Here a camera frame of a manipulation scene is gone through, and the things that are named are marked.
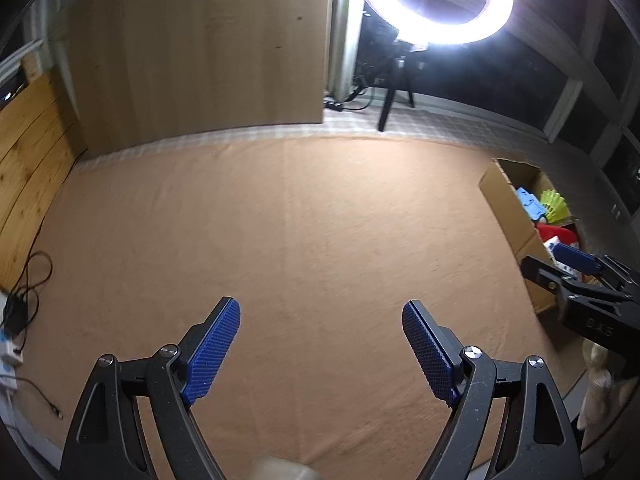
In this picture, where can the black power strip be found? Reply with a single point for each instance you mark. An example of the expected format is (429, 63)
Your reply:
(333, 105)

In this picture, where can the wooden plank headboard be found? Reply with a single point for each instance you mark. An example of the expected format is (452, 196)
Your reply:
(41, 139)

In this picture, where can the red cloth item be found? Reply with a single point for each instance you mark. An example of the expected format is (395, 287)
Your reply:
(557, 232)

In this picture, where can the light wood cabinet panel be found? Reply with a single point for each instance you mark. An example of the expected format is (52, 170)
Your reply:
(148, 70)

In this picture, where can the black tripod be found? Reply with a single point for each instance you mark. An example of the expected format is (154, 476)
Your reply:
(395, 68)

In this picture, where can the yellow badminton shuttlecock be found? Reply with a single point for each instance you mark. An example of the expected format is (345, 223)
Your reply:
(555, 206)

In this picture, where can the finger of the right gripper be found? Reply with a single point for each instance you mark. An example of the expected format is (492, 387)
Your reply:
(546, 284)
(576, 259)

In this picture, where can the white power strip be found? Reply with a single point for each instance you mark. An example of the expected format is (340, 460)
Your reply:
(10, 362)

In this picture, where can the white standing panel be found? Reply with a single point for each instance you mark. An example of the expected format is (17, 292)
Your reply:
(345, 28)

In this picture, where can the brown cardboard box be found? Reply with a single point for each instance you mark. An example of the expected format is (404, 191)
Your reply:
(499, 185)

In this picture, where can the light blue plastic card holder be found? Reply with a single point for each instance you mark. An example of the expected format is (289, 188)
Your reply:
(530, 203)

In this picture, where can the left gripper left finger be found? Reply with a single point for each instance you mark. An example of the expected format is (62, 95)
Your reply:
(204, 348)

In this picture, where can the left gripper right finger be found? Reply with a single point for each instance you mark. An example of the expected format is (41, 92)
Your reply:
(437, 351)

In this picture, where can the white foam cylinder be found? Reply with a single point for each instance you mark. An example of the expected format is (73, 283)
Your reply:
(271, 468)

